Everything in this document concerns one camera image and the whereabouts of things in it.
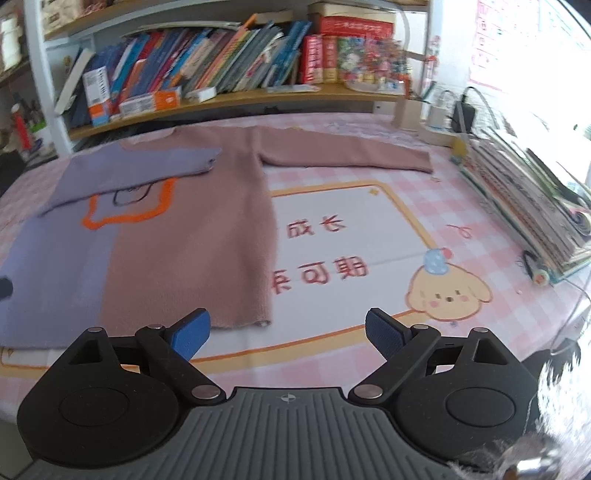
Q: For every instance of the wall poster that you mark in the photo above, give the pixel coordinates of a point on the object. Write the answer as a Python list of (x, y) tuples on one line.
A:
[(512, 37)]

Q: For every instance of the grey fuzzy clothing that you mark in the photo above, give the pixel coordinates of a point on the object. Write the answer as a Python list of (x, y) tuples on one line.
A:
[(563, 406)]

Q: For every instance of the small yellow object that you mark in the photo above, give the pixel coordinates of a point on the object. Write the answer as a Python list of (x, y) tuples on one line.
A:
[(458, 148)]

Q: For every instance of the blue and orange box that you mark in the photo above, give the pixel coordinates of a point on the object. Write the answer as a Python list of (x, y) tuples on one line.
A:
[(98, 97)]

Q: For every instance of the pink and lavender sweater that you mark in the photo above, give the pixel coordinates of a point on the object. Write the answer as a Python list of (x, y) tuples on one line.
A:
[(184, 240)]

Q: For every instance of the flat red box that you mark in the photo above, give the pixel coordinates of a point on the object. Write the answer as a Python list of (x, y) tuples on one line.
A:
[(356, 25)]

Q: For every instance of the stack of white boxes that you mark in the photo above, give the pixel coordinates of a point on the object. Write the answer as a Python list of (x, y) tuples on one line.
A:
[(10, 39)]

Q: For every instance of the black and yellow small roller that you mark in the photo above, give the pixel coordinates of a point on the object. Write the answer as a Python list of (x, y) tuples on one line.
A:
[(535, 268)]

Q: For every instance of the row of colourful books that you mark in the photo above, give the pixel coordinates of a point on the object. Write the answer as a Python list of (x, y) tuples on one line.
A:
[(194, 60)]

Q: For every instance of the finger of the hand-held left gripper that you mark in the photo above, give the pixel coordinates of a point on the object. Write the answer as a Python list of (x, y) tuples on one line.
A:
[(4, 287)]

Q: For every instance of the orange and white box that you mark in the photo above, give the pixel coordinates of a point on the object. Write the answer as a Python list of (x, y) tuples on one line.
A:
[(150, 101)]

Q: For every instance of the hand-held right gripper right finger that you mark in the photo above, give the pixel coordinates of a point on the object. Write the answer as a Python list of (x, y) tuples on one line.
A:
[(383, 334)]

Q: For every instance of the jar of colourful paper stars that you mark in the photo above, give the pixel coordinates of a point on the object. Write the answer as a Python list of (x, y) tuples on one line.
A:
[(378, 64)]

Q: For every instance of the red bottle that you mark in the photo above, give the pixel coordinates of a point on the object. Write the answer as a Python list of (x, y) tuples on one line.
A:
[(22, 129)]

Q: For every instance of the white and wooden bookshelf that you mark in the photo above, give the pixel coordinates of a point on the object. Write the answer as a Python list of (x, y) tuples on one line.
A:
[(240, 99)]

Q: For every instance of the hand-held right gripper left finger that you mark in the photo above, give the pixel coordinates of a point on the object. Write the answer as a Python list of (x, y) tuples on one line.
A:
[(191, 334)]

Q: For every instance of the red thick book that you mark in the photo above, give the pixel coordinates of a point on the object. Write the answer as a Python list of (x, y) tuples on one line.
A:
[(329, 60), (311, 59)]

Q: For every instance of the stack of books and magazines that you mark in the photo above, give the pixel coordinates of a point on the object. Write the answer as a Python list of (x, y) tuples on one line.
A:
[(521, 194)]

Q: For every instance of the small white box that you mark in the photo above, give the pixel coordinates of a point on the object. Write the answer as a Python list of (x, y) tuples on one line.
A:
[(201, 94)]

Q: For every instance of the pink checked cartoon table mat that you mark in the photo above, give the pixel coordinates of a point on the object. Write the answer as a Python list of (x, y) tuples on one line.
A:
[(369, 230)]

